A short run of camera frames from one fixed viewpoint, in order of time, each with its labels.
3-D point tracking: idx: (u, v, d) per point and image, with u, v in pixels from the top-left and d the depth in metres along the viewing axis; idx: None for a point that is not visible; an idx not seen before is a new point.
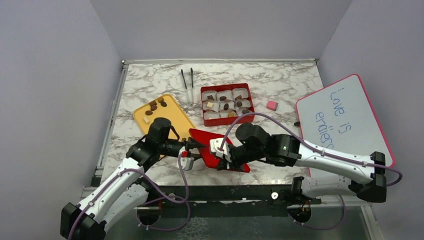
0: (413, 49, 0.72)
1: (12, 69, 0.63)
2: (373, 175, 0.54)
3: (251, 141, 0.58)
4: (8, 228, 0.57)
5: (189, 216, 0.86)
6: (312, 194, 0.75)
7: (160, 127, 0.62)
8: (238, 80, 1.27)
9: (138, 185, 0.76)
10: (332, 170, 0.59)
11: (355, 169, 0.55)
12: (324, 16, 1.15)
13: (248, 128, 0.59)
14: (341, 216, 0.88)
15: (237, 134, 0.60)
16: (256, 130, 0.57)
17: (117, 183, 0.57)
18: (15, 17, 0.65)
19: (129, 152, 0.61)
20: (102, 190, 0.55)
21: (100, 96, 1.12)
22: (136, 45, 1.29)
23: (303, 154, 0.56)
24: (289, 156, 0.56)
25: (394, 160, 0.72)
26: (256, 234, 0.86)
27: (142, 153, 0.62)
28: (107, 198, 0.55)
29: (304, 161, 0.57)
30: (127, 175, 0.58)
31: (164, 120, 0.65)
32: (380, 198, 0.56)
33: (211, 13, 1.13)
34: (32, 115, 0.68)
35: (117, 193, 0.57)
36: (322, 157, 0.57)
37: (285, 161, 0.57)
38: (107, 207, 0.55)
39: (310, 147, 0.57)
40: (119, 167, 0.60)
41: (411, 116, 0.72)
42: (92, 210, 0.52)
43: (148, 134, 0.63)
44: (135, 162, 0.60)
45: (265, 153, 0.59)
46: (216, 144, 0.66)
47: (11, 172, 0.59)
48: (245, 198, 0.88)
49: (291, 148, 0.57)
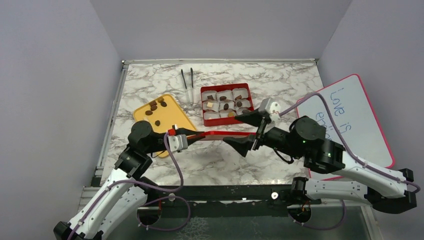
0: (412, 49, 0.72)
1: (12, 68, 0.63)
2: (406, 192, 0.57)
3: (312, 143, 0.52)
4: (8, 228, 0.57)
5: (189, 217, 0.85)
6: (316, 196, 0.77)
7: (138, 138, 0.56)
8: (238, 80, 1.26)
9: (137, 187, 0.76)
10: (366, 183, 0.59)
11: (391, 185, 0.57)
12: (324, 16, 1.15)
13: (312, 127, 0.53)
14: (342, 216, 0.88)
15: (300, 130, 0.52)
16: (321, 134, 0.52)
17: (106, 198, 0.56)
18: (14, 16, 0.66)
19: (118, 162, 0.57)
20: (91, 208, 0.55)
21: (100, 96, 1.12)
22: (136, 45, 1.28)
23: (347, 165, 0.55)
24: (335, 165, 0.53)
25: (393, 160, 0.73)
26: (256, 235, 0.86)
27: (132, 163, 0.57)
28: (96, 215, 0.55)
29: (345, 171, 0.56)
30: (116, 189, 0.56)
31: (143, 126, 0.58)
32: (399, 209, 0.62)
33: (211, 12, 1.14)
34: (32, 115, 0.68)
35: (108, 207, 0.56)
36: (363, 169, 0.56)
37: (325, 168, 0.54)
38: (100, 222, 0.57)
39: (353, 157, 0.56)
40: (108, 179, 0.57)
41: (411, 116, 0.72)
42: (82, 229, 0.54)
43: (130, 143, 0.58)
44: (124, 173, 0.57)
45: (314, 157, 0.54)
46: (274, 107, 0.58)
47: (12, 171, 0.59)
48: (245, 198, 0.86)
49: (334, 155, 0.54)
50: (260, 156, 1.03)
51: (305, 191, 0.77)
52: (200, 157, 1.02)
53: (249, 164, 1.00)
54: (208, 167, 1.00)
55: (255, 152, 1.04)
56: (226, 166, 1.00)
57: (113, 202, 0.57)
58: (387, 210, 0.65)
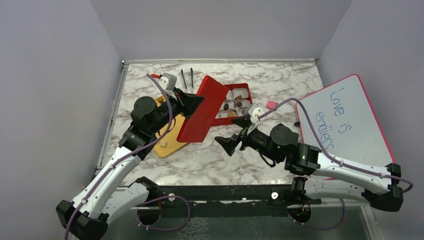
0: (412, 49, 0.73)
1: (12, 68, 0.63)
2: (390, 185, 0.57)
3: (287, 148, 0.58)
4: (8, 227, 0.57)
5: (189, 216, 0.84)
6: (315, 196, 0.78)
7: (142, 115, 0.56)
8: (238, 80, 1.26)
9: (139, 184, 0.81)
10: (350, 180, 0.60)
11: (372, 180, 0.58)
12: (324, 15, 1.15)
13: (286, 133, 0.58)
14: (341, 217, 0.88)
15: (274, 135, 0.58)
16: (294, 139, 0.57)
17: (110, 177, 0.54)
18: (15, 17, 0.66)
19: (123, 141, 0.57)
20: (95, 186, 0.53)
21: (100, 96, 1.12)
22: (136, 45, 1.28)
23: (322, 165, 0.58)
24: (308, 166, 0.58)
25: (393, 159, 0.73)
26: (256, 234, 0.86)
27: (137, 141, 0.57)
28: (101, 193, 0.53)
29: (322, 171, 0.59)
30: (121, 167, 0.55)
31: (146, 103, 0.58)
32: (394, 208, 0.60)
33: (211, 13, 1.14)
34: (32, 115, 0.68)
35: (112, 186, 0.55)
36: (340, 168, 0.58)
37: (303, 169, 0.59)
38: (102, 203, 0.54)
39: (328, 157, 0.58)
40: (111, 159, 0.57)
41: (411, 115, 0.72)
42: (86, 207, 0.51)
43: (134, 122, 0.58)
44: (127, 149, 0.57)
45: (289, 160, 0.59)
46: (256, 111, 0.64)
47: (11, 171, 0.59)
48: (245, 198, 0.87)
49: (309, 157, 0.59)
50: (260, 156, 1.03)
51: (304, 191, 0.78)
52: (200, 157, 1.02)
53: (249, 164, 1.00)
54: (208, 167, 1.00)
55: (255, 152, 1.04)
56: (226, 165, 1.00)
57: (117, 181, 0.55)
58: (385, 210, 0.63)
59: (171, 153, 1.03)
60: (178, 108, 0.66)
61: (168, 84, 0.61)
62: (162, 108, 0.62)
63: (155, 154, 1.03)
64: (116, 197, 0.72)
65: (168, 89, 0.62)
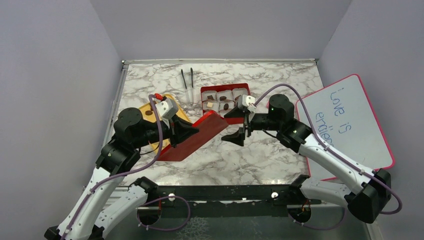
0: (413, 50, 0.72)
1: (12, 69, 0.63)
2: (365, 184, 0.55)
3: (278, 113, 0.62)
4: (8, 228, 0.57)
5: (189, 216, 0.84)
6: (309, 194, 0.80)
7: (125, 126, 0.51)
8: (238, 80, 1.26)
9: (137, 187, 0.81)
10: (328, 167, 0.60)
11: (349, 173, 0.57)
12: (324, 15, 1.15)
13: (284, 101, 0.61)
14: (342, 215, 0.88)
15: (271, 100, 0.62)
16: (288, 107, 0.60)
17: (90, 203, 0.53)
18: (15, 17, 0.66)
19: (99, 161, 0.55)
20: (77, 213, 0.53)
21: (100, 96, 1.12)
22: (136, 45, 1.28)
23: (307, 142, 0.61)
24: (295, 138, 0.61)
25: (393, 160, 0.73)
26: (256, 235, 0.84)
27: (116, 157, 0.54)
28: (84, 220, 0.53)
29: (305, 149, 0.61)
30: (100, 191, 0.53)
31: (131, 113, 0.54)
32: (368, 213, 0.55)
33: (210, 13, 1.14)
34: (32, 116, 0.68)
35: (95, 210, 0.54)
36: (324, 151, 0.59)
37: (290, 142, 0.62)
38: (89, 226, 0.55)
39: (317, 139, 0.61)
40: (91, 181, 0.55)
41: (411, 115, 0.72)
42: (71, 235, 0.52)
43: (117, 134, 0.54)
44: (106, 171, 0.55)
45: (280, 128, 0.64)
46: (247, 100, 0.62)
47: (11, 171, 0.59)
48: (245, 198, 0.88)
49: (301, 133, 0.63)
50: (260, 156, 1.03)
51: (299, 185, 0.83)
52: (200, 157, 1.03)
53: (249, 164, 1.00)
54: (208, 167, 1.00)
55: (255, 152, 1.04)
56: (226, 165, 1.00)
57: (99, 205, 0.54)
58: (360, 218, 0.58)
59: None
60: (167, 134, 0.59)
61: (167, 113, 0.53)
62: (152, 126, 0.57)
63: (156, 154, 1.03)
64: (113, 206, 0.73)
65: (165, 116, 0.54)
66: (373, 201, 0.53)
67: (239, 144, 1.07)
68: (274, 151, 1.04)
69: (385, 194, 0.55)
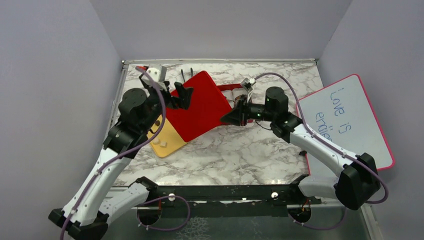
0: (413, 50, 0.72)
1: (12, 70, 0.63)
2: (346, 165, 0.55)
3: (273, 104, 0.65)
4: (8, 229, 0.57)
5: (189, 217, 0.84)
6: (307, 190, 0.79)
7: (131, 107, 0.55)
8: (238, 81, 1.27)
9: (139, 184, 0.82)
10: (316, 154, 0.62)
11: (333, 156, 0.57)
12: (324, 15, 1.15)
13: (280, 93, 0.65)
14: (341, 216, 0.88)
15: (267, 91, 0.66)
16: (283, 99, 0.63)
17: (97, 183, 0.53)
18: (15, 18, 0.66)
19: (107, 141, 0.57)
20: (83, 194, 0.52)
21: (100, 96, 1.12)
22: (136, 45, 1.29)
23: (296, 130, 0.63)
24: (286, 128, 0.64)
25: (393, 160, 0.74)
26: (256, 234, 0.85)
27: (123, 138, 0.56)
28: (90, 201, 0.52)
29: (294, 137, 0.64)
30: (107, 172, 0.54)
31: (136, 94, 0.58)
32: (353, 198, 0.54)
33: (210, 13, 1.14)
34: (32, 116, 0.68)
35: (101, 192, 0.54)
36: (312, 139, 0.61)
37: (282, 133, 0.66)
38: (94, 210, 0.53)
39: (306, 127, 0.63)
40: (97, 163, 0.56)
41: (411, 115, 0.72)
42: (77, 217, 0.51)
43: (122, 116, 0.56)
44: (114, 152, 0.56)
45: (273, 118, 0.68)
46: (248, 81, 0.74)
47: (11, 171, 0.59)
48: (246, 198, 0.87)
49: (292, 123, 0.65)
50: (260, 156, 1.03)
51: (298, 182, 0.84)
52: (200, 157, 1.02)
53: (249, 164, 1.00)
54: (208, 167, 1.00)
55: (255, 152, 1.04)
56: (226, 165, 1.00)
57: (107, 186, 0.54)
58: (347, 205, 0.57)
59: (170, 153, 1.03)
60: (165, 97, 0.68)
61: (159, 76, 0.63)
62: (152, 102, 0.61)
63: (155, 154, 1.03)
64: (116, 197, 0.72)
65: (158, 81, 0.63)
66: (355, 183, 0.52)
67: (239, 144, 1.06)
68: (274, 151, 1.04)
69: (371, 179, 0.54)
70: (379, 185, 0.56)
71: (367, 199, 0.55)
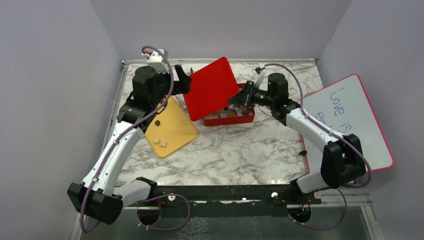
0: (412, 50, 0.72)
1: (12, 70, 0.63)
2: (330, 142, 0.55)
3: (273, 88, 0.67)
4: (10, 228, 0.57)
5: (189, 217, 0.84)
6: (304, 186, 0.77)
7: (144, 79, 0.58)
8: (238, 81, 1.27)
9: (142, 181, 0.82)
10: (307, 134, 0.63)
11: (320, 134, 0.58)
12: (324, 15, 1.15)
13: (281, 77, 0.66)
14: (341, 217, 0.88)
15: (269, 75, 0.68)
16: (282, 83, 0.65)
17: (116, 151, 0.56)
18: (15, 19, 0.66)
19: (121, 116, 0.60)
20: (103, 164, 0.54)
21: (100, 96, 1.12)
22: (136, 45, 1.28)
23: (292, 111, 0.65)
24: (283, 110, 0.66)
25: (393, 160, 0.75)
26: (256, 234, 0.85)
27: (135, 113, 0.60)
28: (110, 170, 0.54)
29: (289, 118, 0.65)
30: (125, 141, 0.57)
31: (147, 70, 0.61)
32: (334, 175, 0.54)
33: (210, 13, 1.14)
34: (32, 116, 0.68)
35: (119, 162, 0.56)
36: (304, 119, 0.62)
37: (279, 115, 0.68)
38: (114, 179, 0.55)
39: (301, 109, 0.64)
40: (113, 135, 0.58)
41: (411, 115, 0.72)
42: (99, 185, 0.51)
43: (135, 91, 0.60)
44: (128, 123, 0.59)
45: (273, 102, 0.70)
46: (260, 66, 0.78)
47: (12, 172, 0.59)
48: (245, 198, 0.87)
49: (290, 106, 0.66)
50: (260, 156, 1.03)
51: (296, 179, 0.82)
52: (200, 156, 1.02)
53: (249, 164, 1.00)
54: (208, 167, 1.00)
55: (255, 152, 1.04)
56: (226, 165, 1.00)
57: (123, 156, 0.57)
58: (330, 184, 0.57)
59: (170, 153, 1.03)
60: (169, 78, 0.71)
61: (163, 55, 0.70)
62: (160, 80, 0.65)
63: (155, 154, 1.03)
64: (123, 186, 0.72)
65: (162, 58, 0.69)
66: (337, 159, 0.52)
67: (239, 144, 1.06)
68: (274, 151, 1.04)
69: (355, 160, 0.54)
70: (364, 169, 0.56)
71: (350, 180, 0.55)
